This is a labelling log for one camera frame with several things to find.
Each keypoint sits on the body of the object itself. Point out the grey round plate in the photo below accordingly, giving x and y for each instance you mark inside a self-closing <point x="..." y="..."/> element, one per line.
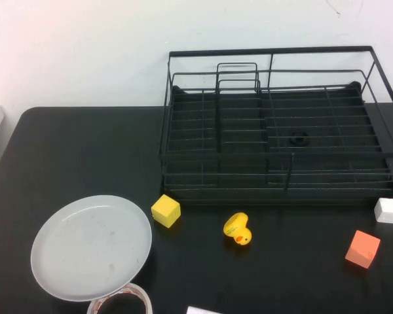
<point x="91" y="245"/>

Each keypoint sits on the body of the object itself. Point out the yellow cube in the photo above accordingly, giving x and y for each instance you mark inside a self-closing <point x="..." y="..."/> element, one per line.
<point x="165" y="211"/>

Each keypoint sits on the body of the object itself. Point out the black drip tray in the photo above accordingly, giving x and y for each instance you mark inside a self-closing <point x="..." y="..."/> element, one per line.
<point x="242" y="112"/>

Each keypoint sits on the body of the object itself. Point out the yellow rubber duck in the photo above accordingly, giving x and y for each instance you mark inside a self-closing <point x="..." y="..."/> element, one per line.
<point x="236" y="227"/>

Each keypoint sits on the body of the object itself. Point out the clear tape roll red print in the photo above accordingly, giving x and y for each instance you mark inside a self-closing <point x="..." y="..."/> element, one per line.
<point x="141" y="292"/>

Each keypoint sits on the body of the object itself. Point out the white paper sheet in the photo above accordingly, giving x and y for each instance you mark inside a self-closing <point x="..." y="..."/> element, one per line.
<point x="199" y="310"/>

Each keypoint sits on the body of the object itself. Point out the orange cube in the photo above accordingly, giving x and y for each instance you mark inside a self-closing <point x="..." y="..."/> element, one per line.
<point x="362" y="248"/>

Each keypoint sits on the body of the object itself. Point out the white cube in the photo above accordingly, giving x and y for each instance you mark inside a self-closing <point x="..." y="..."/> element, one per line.
<point x="389" y="211"/>

